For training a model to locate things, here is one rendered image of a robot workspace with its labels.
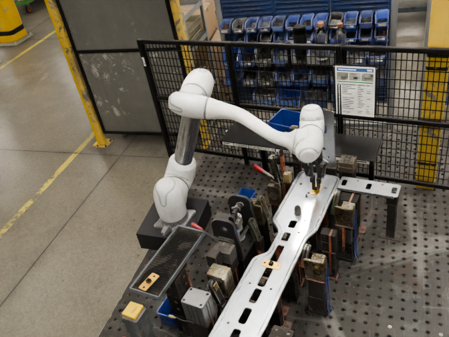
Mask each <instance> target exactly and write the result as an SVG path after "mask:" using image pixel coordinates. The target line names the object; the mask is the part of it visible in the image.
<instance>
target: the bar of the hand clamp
mask: <svg viewBox="0 0 449 337"><path fill-rule="evenodd" d="M267 160H268V161H269V164H270V167H271V170H272V174H273V178H274V180H275V182H276V183H279V184H283V181H282V178H281V174H280V172H279V167H278V165H277V162H279V161H280V157H279V156H277V157H275V155H272V154H271V155H270V157H269V158H267ZM279 181H281V183H280V182H279Z"/></svg>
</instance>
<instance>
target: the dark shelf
mask: <svg viewBox="0 0 449 337"><path fill-rule="evenodd" d="M220 144H223V145H228V146H237V147H244V148H253V149H258V150H266V151H271V152H279V150H280V149H281V147H283V146H279V145H277V144H274V143H272V142H270V141H268V140H266V139H265V138H263V137H262V136H260V135H258V134H257V133H255V132H253V131H252V130H251V129H249V128H247V127H246V126H244V125H242V124H241V123H239V122H235V123H234V124H233V125H232V126H231V127H230V128H229V130H228V131H227V132H226V134H225V135H224V136H223V137H222V138H221V139H220ZM381 145H382V138H372V137H366V136H354V135H348V134H337V133H335V160H340V158H341V155H343V154H346V155H352V156H356V157H357V163H358V164H368V165H374V162H375V161H376V158H377V155H378V152H379V150H380V147H381ZM283 153H286V154H292V153H290V151H289V150H288V149H287V148H285V147H283Z"/></svg>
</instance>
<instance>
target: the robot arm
mask: <svg viewBox="0 0 449 337"><path fill-rule="evenodd" d="M213 86H214V79H213V76H212V74H211V73H210V72H209V71H208V70H206V69H202V68H197V69H195V70H192V71H191V72H190V73H189V74H188V75H187V77H186V78H185V80H184V82H183V84H182V87H181V89H180V91H179V92H174V93H172V94H171V95H170V96H169V99H168V107H169V109H170V110H171V111H173V112H174V113H176V114H178V115H181V116H182V118H181V121H180V128H179V133H178V139H177V143H176V150H175V153H174V154H173V155H172V156H171V157H170V158H169V161H168V166H167V168H166V172H165V175H164V178H161V179H160V180H159V181H158V182H157V183H156V184H155V186H154V190H153V198H154V203H155V206H156V210H157V212H158V214H159V216H160V218H159V220H158V221H157V222H156V223H155V224H154V228H155V229H162V231H161V235H163V236H165V235H166V234H167V233H168V232H169V231H171V232H173V230H174V229H175V227H176V226H177V225H182V226H185V227H186V226H187V225H188V223H189V222H190V220H191V219H192V217H193V216H194V215H195V214H196V211H195V210H193V209H187V208H186V200H187V195H188V191H189V189H190V187H191V185H192V182H193V180H194V177H195V174H196V160H195V159H194V157H193V155H194V149H195V146H196V140H197V136H198V131H199V128H200V122H201V119H207V120H209V119H228V120H234V121H237V122H239V123H241V124H242V125H244V126H246V127H247V128H249V129H251V130H252V131H253V132H255V133H257V134H258V135H260V136H262V137H263V138H265V139H266V140H268V141H270V142H272V143H274V144H277V145H279V146H283V147H285V148H287V149H288V150H289V151H290V153H292V154H294V155H295V156H296V157H297V158H298V159H299V160H300V161H301V162H302V163H303V168H304V171H305V175H306V176H307V177H310V183H312V190H314V188H315V175H314V173H313V165H315V168H316V170H317V178H316V183H317V191H318V190H319V189H320V184H321V182H322V181H321V179H324V177H325V173H326V168H327V164H328V162H329V160H325V159H323V153H322V148H323V135H324V132H325V123H324V116H323V112H322V110H321V108H320V106H318V105H316V104H308V105H306V106H304V107H302V110H301V114H300V121H299V129H294V130H293V131H292V132H279V131H277V130H275V129H273V128H271V127H270V126H268V125H267V124H265V123H264V122H263V121H261V120H259V119H258V118H257V117H255V116H253V115H252V114H251V113H249V112H247V111H246V110H244V109H242V108H239V107H237V106H233V105H231V104H227V103H225V102H221V101H219V100H215V99H213V98H211V94H212V89H213ZM322 161H323V170H322V174H321V167H320V163H321V162H322ZM307 163H309V168H308V165H307Z"/></svg>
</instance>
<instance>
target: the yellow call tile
mask: <svg viewBox="0 0 449 337"><path fill-rule="evenodd" d="M143 308H144V306H143V305H140V304H137V303H134V302H130V303H129V304H128V305H127V307H126V308H125V310H124V311H123V312H122V315H123V316H125V317H128V318H131V319H133V320H135V319H136V318H137V317H138V315H139V314H140V312H141V311H142V310H143Z"/></svg>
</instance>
